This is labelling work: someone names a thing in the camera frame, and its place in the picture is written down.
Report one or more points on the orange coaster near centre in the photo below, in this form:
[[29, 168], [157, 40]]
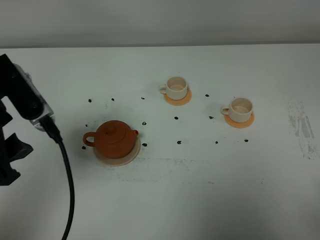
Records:
[[179, 102]]

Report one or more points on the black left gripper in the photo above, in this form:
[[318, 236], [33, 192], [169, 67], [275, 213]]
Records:
[[11, 148]]

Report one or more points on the orange coaster on right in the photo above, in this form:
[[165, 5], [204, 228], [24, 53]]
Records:
[[240, 125]]

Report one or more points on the white teacup on right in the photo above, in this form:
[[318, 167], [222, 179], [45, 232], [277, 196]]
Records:
[[239, 110]]

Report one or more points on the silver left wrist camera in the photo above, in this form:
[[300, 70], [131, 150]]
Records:
[[27, 100]]

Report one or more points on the brown clay teapot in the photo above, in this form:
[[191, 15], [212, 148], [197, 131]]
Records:
[[113, 139]]

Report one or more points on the beige round teapot coaster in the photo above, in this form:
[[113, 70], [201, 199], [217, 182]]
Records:
[[117, 162]]

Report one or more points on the white teacup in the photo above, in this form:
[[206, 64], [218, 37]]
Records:
[[239, 110], [175, 88]]

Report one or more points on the orange coaster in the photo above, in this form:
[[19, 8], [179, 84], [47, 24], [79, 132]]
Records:
[[179, 102], [240, 125]]

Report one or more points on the white teacup near centre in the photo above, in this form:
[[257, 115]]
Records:
[[175, 88]]

